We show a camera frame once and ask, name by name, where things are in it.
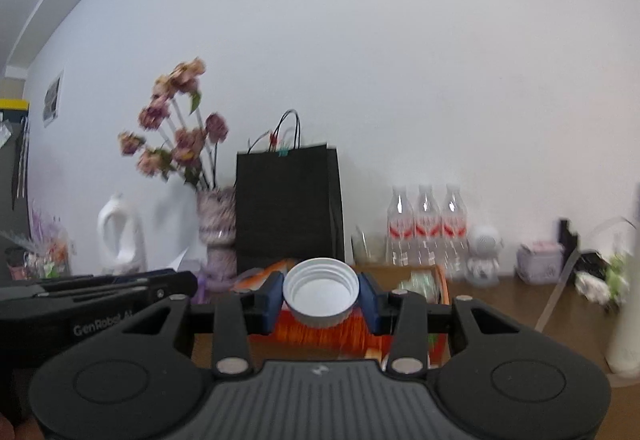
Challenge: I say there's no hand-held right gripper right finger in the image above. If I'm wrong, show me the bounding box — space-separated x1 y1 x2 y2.
357 272 523 378

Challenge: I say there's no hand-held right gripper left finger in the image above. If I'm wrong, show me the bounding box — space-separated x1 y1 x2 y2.
120 271 287 378

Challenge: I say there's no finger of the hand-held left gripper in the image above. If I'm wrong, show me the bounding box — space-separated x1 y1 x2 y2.
0 270 198 305

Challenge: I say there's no brown cardboard box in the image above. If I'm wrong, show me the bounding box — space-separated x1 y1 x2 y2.
192 262 451 368

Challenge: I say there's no white plastic bottle cap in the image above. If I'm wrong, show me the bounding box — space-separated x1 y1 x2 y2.
282 258 361 329

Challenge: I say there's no orange and white packet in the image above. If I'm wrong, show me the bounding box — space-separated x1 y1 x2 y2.
231 259 296 295

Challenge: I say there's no white detergent bottle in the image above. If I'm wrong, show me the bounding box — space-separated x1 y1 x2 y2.
96 194 148 275

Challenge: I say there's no clear green packet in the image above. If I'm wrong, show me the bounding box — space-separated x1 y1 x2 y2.
400 270 443 305

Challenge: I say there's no clear glass jar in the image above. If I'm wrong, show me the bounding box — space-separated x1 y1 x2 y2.
351 225 388 265

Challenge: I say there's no cellophane wrapped bouquet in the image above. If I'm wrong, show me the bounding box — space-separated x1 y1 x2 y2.
0 207 76 281

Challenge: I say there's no clear red-label water bottle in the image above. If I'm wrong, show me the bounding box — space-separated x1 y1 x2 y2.
414 185 442 265
440 184 471 281
387 187 416 268

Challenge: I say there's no black paper bag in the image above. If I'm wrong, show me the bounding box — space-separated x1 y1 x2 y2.
235 108 346 271

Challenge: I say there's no pink patterned vase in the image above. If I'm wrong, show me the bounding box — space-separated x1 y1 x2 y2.
196 187 238 278

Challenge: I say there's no white robot figurine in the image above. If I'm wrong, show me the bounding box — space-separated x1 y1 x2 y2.
465 225 503 285

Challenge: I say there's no dark grey cabinet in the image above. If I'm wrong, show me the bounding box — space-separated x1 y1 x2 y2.
0 110 32 265

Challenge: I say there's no dried pink flower bouquet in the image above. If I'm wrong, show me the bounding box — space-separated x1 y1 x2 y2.
117 57 231 193

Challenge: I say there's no pink tin box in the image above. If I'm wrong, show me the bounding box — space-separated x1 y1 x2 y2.
515 241 565 283

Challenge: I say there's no black cylinder bottle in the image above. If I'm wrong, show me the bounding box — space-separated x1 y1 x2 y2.
558 218 581 271

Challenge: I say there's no white power strip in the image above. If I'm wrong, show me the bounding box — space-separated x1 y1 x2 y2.
575 270 610 305

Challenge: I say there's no white cylinder stand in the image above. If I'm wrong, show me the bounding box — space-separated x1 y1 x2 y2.
605 290 640 376

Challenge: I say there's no wall poster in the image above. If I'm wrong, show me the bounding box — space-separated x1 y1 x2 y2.
42 70 65 128

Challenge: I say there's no white cable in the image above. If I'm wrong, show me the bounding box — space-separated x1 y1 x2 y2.
535 216 636 331

